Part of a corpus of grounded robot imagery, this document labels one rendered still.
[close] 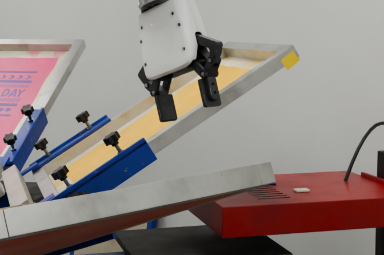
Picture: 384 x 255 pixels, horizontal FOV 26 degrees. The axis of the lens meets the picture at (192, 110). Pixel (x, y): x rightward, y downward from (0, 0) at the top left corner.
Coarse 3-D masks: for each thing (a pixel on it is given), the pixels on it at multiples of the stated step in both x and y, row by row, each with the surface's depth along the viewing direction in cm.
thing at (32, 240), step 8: (88, 224) 124; (96, 224) 129; (48, 232) 118; (56, 232) 123; (64, 232) 128; (72, 232) 134; (8, 240) 112; (16, 240) 117; (24, 240) 122; (32, 240) 127; (40, 240) 133; (48, 240) 139; (0, 248) 126; (8, 248) 131; (16, 248) 138; (24, 248) 145
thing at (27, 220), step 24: (240, 168) 141; (264, 168) 145; (120, 192) 122; (144, 192) 125; (168, 192) 128; (192, 192) 132; (216, 192) 135; (240, 192) 148; (0, 216) 107; (24, 216) 110; (48, 216) 112; (72, 216) 115; (96, 216) 118; (120, 216) 125; (0, 240) 108
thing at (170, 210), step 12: (180, 204) 136; (192, 204) 146; (132, 216) 134; (144, 216) 144; (156, 216) 155; (96, 228) 141; (108, 228) 152; (120, 228) 165; (60, 240) 150; (72, 240) 162; (84, 240) 177; (24, 252) 160; (36, 252) 174
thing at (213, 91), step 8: (208, 64) 115; (208, 72) 115; (216, 72) 116; (200, 80) 115; (208, 80) 115; (200, 88) 115; (208, 88) 115; (216, 88) 116; (208, 96) 115; (216, 96) 115; (208, 104) 115; (216, 104) 116
